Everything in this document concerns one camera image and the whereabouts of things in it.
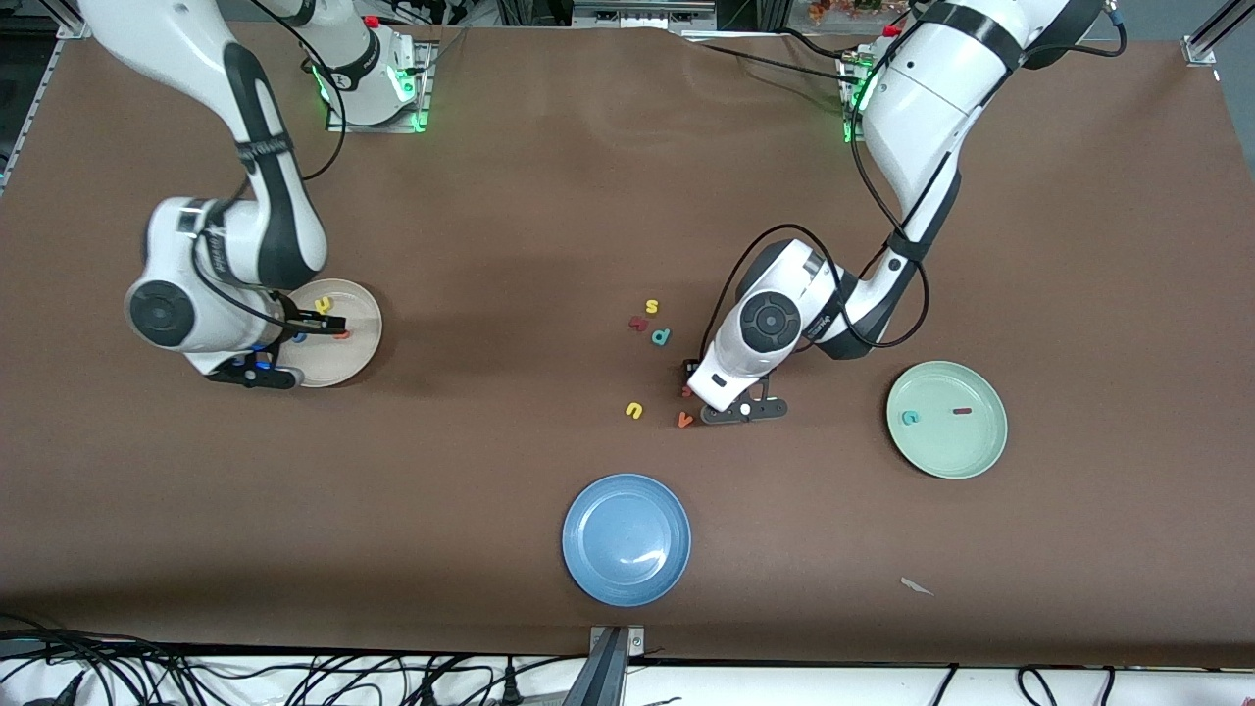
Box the green plate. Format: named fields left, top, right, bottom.
left=885, top=360, right=1009, bottom=480

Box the blue plate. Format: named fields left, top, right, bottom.
left=562, top=474, right=692, bottom=608

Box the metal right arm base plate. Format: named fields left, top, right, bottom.
left=326, top=44, right=434, bottom=134

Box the black looped floor cable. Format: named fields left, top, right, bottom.
left=1016, top=665, right=1116, bottom=706

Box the black cable across cover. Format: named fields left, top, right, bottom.
left=686, top=29, right=856, bottom=84

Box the brown table cover sheet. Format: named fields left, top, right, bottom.
left=0, top=20, right=1255, bottom=668

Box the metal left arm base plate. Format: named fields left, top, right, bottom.
left=841, top=59, right=883, bottom=146

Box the metal table edge bracket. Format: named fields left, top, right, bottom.
left=586, top=625, right=648, bottom=706

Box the pale beige plate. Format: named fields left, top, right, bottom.
left=279, top=279, right=383, bottom=389

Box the long aluminium frame rail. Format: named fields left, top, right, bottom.
left=0, top=0, right=99, bottom=192

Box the grey background device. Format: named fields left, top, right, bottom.
left=572, top=0, right=717, bottom=32

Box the short aluminium frame profile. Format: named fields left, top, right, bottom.
left=1181, top=0, right=1255, bottom=68

